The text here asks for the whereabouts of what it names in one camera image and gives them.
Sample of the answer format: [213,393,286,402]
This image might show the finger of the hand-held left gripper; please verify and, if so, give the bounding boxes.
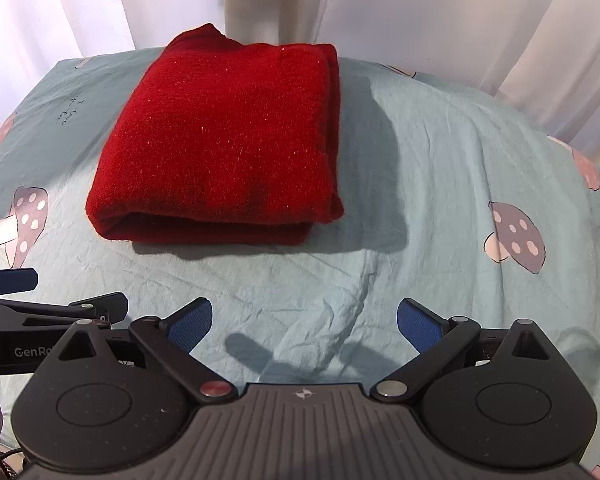
[0,268,39,297]
[0,291,129,333]

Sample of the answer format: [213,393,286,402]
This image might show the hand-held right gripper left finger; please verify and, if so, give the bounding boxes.
[55,297,234,401]

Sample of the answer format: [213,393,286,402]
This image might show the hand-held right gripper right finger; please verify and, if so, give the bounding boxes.
[370,298,554,404]

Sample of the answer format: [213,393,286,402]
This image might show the red knit sweater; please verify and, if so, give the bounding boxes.
[85,22,345,247]

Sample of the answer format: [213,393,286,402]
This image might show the teal mushroom print bedsheet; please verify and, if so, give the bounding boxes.
[0,50,600,480]

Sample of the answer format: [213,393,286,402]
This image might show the white curtain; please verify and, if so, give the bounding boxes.
[0,0,600,171]

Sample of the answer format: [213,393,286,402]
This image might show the black cable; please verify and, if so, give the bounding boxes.
[0,447,28,480]

